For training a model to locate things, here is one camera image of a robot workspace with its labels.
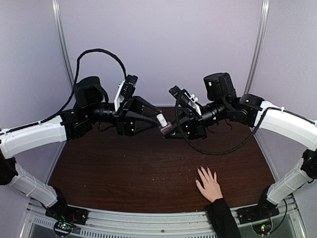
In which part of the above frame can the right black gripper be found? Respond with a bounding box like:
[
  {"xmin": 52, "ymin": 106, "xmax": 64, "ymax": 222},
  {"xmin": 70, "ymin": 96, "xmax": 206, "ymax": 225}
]
[{"xmin": 162, "ymin": 97, "xmax": 229, "ymax": 139}]

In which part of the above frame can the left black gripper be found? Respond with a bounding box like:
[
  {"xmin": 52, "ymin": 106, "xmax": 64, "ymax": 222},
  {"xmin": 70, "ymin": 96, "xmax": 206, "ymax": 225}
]
[{"xmin": 85, "ymin": 95, "xmax": 162, "ymax": 136}]

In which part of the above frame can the purple nail polish bottle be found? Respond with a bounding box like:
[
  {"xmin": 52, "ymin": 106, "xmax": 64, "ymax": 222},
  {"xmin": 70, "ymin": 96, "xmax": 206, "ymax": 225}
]
[{"xmin": 159, "ymin": 121, "xmax": 172, "ymax": 135}]

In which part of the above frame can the white nail polish cap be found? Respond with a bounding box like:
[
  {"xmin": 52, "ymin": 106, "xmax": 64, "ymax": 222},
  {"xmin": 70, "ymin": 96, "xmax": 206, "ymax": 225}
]
[{"xmin": 156, "ymin": 113, "xmax": 168, "ymax": 127}]

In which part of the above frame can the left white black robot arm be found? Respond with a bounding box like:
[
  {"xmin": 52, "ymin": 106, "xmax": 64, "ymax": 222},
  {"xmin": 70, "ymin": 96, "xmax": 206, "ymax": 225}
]
[{"xmin": 0, "ymin": 75, "xmax": 161, "ymax": 220}]

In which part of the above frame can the black sleeved forearm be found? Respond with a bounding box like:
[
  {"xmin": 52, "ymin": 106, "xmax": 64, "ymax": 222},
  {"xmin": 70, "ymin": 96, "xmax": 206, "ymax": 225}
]
[{"xmin": 207, "ymin": 198, "xmax": 241, "ymax": 238}]

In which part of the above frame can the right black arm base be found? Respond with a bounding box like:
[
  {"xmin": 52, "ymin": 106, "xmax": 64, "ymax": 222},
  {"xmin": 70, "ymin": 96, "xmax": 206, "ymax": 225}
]
[{"xmin": 237, "ymin": 187, "xmax": 280, "ymax": 224}]

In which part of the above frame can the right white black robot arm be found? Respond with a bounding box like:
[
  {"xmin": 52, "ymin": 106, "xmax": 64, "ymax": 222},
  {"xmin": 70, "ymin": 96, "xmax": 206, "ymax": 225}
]
[{"xmin": 162, "ymin": 73, "xmax": 317, "ymax": 219}]

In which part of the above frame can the person's bare hand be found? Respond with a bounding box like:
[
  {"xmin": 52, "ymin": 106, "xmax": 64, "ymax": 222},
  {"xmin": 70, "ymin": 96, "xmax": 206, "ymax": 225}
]
[{"xmin": 195, "ymin": 167, "xmax": 223, "ymax": 203}]

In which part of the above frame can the right green circuit board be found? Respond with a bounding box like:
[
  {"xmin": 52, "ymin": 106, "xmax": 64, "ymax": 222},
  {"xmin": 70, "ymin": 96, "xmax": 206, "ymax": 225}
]
[{"xmin": 252, "ymin": 221, "xmax": 272, "ymax": 236}]

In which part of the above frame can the green circuit board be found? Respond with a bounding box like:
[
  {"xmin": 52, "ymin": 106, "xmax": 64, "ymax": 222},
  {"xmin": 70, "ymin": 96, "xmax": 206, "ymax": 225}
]
[
  {"xmin": 252, "ymin": 221, "xmax": 272, "ymax": 236},
  {"xmin": 53, "ymin": 221, "xmax": 76, "ymax": 236}
]

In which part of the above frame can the left green circuit board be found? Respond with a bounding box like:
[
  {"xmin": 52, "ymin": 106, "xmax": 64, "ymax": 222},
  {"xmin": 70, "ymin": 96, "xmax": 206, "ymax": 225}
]
[{"xmin": 53, "ymin": 221, "xmax": 76, "ymax": 236}]

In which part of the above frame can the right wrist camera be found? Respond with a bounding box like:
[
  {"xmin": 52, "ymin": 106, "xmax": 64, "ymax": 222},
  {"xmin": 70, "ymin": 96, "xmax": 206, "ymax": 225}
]
[{"xmin": 169, "ymin": 85, "xmax": 202, "ymax": 116}]

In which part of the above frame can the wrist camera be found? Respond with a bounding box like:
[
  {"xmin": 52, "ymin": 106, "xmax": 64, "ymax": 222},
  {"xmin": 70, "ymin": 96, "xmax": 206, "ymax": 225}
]
[
  {"xmin": 113, "ymin": 74, "xmax": 138, "ymax": 111},
  {"xmin": 169, "ymin": 85, "xmax": 202, "ymax": 116}
]

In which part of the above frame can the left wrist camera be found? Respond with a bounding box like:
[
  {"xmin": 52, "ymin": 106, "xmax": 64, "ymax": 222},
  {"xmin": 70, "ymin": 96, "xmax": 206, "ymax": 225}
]
[{"xmin": 113, "ymin": 74, "xmax": 138, "ymax": 111}]

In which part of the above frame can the right black braided cable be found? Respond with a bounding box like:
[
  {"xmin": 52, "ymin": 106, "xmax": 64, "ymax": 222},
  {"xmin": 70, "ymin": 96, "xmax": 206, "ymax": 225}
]
[{"xmin": 174, "ymin": 101, "xmax": 268, "ymax": 156}]

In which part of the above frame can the black braided cable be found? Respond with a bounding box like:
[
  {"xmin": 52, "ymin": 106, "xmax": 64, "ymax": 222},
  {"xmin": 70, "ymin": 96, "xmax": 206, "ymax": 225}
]
[
  {"xmin": 37, "ymin": 49, "xmax": 127, "ymax": 124},
  {"xmin": 174, "ymin": 101, "xmax": 268, "ymax": 156}
]

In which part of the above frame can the left black braided cable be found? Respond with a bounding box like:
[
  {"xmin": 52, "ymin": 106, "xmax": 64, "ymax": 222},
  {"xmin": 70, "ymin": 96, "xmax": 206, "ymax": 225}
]
[{"xmin": 37, "ymin": 49, "xmax": 127, "ymax": 124}]

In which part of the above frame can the right aluminium corner post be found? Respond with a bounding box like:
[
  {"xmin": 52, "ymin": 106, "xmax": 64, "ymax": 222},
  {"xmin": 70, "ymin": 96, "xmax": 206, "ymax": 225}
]
[{"xmin": 244, "ymin": 0, "xmax": 270, "ymax": 94}]

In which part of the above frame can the aluminium corner post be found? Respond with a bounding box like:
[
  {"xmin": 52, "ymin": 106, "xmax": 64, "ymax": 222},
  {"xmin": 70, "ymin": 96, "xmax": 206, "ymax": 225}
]
[
  {"xmin": 51, "ymin": 0, "xmax": 74, "ymax": 89},
  {"xmin": 244, "ymin": 0, "xmax": 270, "ymax": 94}
]

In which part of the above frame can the left aluminium corner post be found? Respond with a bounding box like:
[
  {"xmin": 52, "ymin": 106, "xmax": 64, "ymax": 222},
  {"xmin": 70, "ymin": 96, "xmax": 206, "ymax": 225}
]
[{"xmin": 51, "ymin": 0, "xmax": 74, "ymax": 89}]

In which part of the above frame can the aluminium front rail frame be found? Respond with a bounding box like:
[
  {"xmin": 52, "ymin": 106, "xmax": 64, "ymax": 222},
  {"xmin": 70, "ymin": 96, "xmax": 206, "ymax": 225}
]
[{"xmin": 18, "ymin": 196, "xmax": 307, "ymax": 238}]

